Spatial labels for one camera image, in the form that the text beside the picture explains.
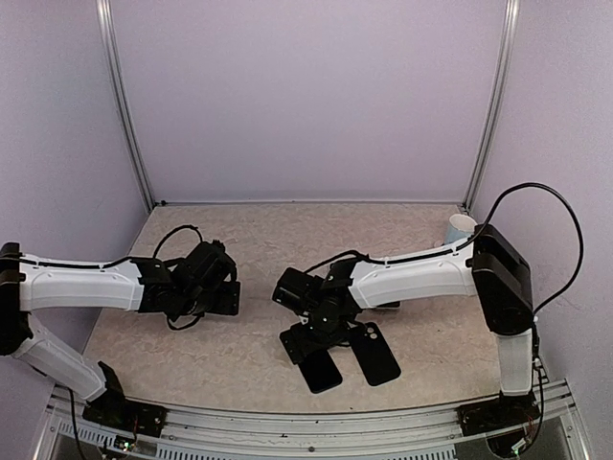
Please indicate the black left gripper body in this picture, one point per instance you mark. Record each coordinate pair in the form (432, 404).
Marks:
(226, 305)

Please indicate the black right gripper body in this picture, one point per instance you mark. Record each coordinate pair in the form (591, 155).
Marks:
(322, 333)

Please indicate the black phone dark frame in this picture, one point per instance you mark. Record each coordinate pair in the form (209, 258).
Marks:
(320, 372)

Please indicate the black phone case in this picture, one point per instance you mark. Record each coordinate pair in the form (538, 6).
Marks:
(373, 354)

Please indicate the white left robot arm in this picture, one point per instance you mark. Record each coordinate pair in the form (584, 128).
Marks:
(29, 284)

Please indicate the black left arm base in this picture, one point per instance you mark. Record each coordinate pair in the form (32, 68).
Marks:
(113, 409)

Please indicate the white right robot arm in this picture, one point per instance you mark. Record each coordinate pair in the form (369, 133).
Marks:
(484, 265)

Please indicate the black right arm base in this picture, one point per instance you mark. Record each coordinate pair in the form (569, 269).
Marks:
(497, 413)

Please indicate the light blue ceramic mug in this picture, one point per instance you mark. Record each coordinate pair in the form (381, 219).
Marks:
(459, 226)

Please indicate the aluminium front rail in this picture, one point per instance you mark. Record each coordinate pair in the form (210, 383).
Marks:
(428, 432)

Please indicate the aluminium left corner post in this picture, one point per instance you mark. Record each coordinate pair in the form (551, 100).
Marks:
(110, 44)

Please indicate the aluminium corner post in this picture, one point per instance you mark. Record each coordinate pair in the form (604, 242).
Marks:
(496, 98)
(110, 44)

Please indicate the aluminium right corner post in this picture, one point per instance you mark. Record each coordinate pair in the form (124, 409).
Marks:
(496, 98)

